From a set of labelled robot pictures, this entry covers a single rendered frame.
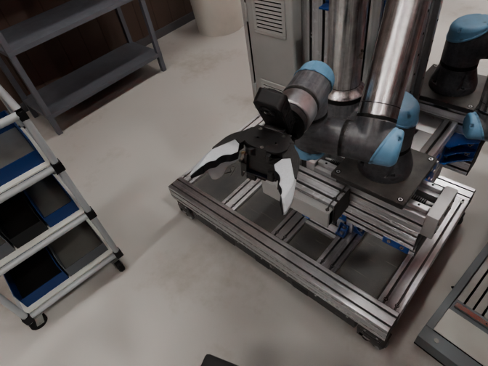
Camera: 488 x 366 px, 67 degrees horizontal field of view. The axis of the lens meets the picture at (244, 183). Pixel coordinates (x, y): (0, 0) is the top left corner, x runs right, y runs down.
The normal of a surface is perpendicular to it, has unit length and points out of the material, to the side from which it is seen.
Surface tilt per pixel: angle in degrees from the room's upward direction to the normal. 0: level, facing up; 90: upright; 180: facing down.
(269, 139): 8
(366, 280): 0
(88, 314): 0
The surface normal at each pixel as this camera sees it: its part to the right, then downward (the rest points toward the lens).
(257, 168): -0.46, 0.68
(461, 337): -0.13, -0.69
